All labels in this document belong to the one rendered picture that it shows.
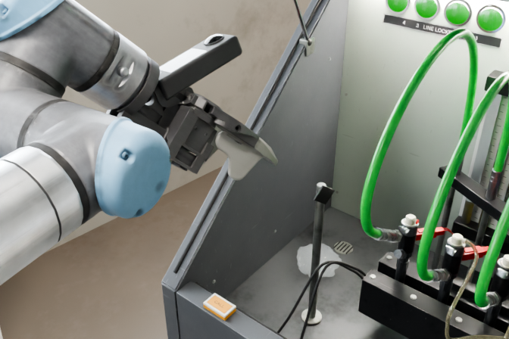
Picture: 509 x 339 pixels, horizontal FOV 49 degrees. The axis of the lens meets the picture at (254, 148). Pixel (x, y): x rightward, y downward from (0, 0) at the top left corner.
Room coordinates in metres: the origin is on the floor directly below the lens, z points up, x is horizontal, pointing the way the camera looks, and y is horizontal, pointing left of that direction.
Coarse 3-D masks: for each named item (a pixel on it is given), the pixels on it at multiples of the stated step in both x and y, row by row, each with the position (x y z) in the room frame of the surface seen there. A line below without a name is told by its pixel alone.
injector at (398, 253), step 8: (416, 224) 0.74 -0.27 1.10; (408, 232) 0.73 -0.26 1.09; (416, 232) 0.73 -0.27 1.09; (408, 240) 0.73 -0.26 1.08; (400, 248) 0.73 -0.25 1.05; (408, 248) 0.73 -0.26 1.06; (400, 256) 0.71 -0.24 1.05; (408, 256) 0.73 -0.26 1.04; (400, 264) 0.73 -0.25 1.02; (408, 264) 0.74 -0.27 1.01; (400, 272) 0.73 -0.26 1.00; (400, 280) 0.73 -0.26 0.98
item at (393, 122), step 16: (464, 32) 0.79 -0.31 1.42; (432, 48) 0.73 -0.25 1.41; (416, 80) 0.68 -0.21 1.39; (400, 112) 0.65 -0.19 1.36; (464, 112) 0.89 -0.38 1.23; (464, 128) 0.89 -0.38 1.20; (384, 144) 0.62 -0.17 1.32; (368, 176) 0.61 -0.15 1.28; (368, 192) 0.60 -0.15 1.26; (368, 208) 0.60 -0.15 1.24; (368, 224) 0.60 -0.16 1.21
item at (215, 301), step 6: (210, 300) 0.70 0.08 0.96; (216, 300) 0.70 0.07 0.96; (222, 300) 0.70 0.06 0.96; (204, 306) 0.69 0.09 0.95; (216, 306) 0.68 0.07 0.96; (222, 306) 0.68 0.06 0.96; (228, 306) 0.68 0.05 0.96; (222, 312) 0.67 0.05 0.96; (234, 312) 0.68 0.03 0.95; (222, 318) 0.67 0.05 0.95
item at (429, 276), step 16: (496, 80) 0.71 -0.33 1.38; (480, 112) 0.65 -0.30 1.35; (464, 144) 0.62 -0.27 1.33; (496, 160) 0.81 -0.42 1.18; (448, 176) 0.59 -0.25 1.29; (496, 176) 0.81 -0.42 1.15; (496, 192) 0.81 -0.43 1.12; (432, 208) 0.58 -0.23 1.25; (432, 224) 0.57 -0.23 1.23; (432, 272) 0.60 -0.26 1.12
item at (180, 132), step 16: (144, 96) 0.53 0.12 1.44; (160, 96) 0.56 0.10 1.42; (176, 96) 0.57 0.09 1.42; (192, 96) 0.57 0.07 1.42; (112, 112) 0.54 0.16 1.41; (128, 112) 0.53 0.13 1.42; (144, 112) 0.54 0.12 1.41; (160, 112) 0.55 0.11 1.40; (176, 112) 0.57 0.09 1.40; (192, 112) 0.56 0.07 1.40; (160, 128) 0.54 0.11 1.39; (176, 128) 0.54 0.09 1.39; (192, 128) 0.55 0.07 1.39; (208, 128) 0.57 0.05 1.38; (176, 144) 0.53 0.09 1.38; (192, 144) 0.55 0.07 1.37; (208, 144) 0.56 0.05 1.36; (176, 160) 0.53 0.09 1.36; (192, 160) 0.54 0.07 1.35
